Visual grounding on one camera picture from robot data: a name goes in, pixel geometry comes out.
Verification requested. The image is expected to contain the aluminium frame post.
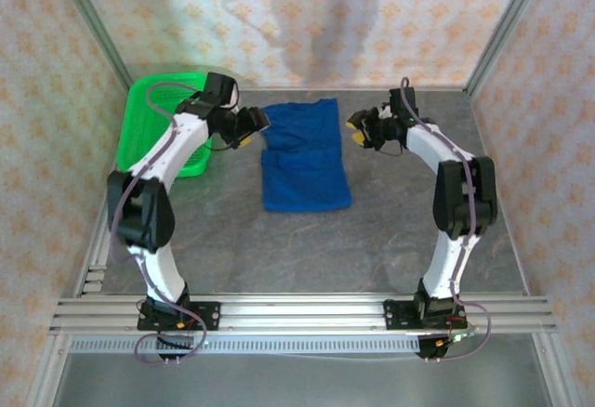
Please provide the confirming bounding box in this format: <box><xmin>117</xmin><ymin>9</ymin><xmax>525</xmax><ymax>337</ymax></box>
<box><xmin>50</xmin><ymin>0</ymin><xmax>136</xmax><ymax>90</ymax></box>
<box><xmin>464</xmin><ymin>0</ymin><xmax>555</xmax><ymax>98</ymax></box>

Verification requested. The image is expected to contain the black mounting bracket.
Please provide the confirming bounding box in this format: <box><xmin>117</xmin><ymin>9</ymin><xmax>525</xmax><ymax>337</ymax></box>
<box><xmin>155</xmin><ymin>335</ymin><xmax>194</xmax><ymax>366</ymax></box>
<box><xmin>416</xmin><ymin>335</ymin><xmax>451</xmax><ymax>362</ymax></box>

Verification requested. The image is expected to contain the aluminium mounting rail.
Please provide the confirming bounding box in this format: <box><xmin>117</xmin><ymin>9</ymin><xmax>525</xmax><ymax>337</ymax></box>
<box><xmin>48</xmin><ymin>294</ymin><xmax>559</xmax><ymax>335</ymax></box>

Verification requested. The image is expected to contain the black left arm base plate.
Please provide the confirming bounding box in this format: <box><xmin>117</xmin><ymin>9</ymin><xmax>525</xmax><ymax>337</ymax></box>
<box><xmin>137</xmin><ymin>301</ymin><xmax>220</xmax><ymax>333</ymax></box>

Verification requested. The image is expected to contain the green plastic basket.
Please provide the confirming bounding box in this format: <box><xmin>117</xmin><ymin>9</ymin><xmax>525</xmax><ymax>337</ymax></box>
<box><xmin>114</xmin><ymin>72</ymin><xmax>213</xmax><ymax>178</ymax></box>

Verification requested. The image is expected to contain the slotted grey cable duct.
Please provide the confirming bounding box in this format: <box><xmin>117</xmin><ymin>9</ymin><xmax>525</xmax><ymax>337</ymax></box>
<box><xmin>69</xmin><ymin>335</ymin><xmax>422</xmax><ymax>355</ymax></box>

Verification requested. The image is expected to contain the blue t-shirt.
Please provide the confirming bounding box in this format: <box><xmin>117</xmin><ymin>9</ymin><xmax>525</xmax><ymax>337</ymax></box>
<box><xmin>258</xmin><ymin>98</ymin><xmax>353</xmax><ymax>214</ymax></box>

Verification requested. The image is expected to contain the aluminium frame bar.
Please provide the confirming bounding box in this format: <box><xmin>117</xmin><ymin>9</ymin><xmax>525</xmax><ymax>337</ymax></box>
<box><xmin>239</xmin><ymin>84</ymin><xmax>469</xmax><ymax>93</ymax></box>

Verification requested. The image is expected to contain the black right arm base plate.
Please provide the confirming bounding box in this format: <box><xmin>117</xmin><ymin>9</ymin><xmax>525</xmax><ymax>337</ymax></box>
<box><xmin>383</xmin><ymin>298</ymin><xmax>469</xmax><ymax>332</ymax></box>

